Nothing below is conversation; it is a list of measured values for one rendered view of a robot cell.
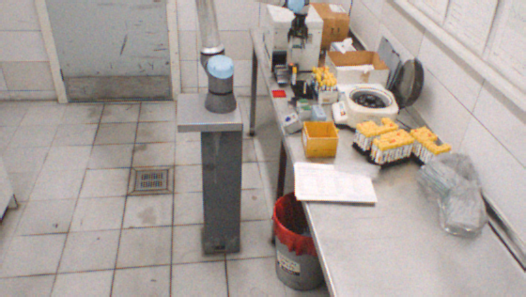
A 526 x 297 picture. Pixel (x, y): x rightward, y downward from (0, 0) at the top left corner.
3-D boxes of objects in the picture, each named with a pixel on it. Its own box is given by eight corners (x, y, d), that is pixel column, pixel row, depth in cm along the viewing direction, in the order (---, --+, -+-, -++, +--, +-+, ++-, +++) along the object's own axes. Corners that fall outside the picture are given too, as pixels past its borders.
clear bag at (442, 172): (407, 175, 187) (417, 137, 177) (437, 164, 195) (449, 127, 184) (456, 214, 169) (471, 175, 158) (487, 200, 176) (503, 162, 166)
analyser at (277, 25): (263, 52, 282) (266, 3, 265) (306, 52, 286) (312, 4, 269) (270, 74, 257) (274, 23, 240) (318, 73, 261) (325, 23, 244)
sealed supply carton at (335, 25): (305, 28, 320) (308, 2, 310) (338, 29, 322) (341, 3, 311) (310, 45, 294) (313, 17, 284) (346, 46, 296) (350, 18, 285)
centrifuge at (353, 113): (330, 105, 231) (332, 84, 224) (388, 108, 232) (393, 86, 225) (335, 131, 211) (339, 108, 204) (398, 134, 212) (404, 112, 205)
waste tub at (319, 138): (301, 140, 204) (302, 121, 198) (330, 139, 205) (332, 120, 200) (305, 158, 193) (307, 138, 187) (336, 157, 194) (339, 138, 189)
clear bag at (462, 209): (437, 195, 178) (446, 166, 170) (483, 207, 173) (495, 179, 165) (434, 229, 162) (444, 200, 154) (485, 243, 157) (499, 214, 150)
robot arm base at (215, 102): (202, 112, 211) (202, 93, 205) (207, 97, 223) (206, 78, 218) (235, 115, 211) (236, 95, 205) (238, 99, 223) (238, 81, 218)
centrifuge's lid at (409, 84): (406, 49, 212) (423, 52, 213) (388, 96, 226) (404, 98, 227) (418, 69, 195) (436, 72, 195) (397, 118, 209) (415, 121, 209)
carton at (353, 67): (321, 74, 260) (325, 50, 251) (370, 73, 264) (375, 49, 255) (333, 96, 240) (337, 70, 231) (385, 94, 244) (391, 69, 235)
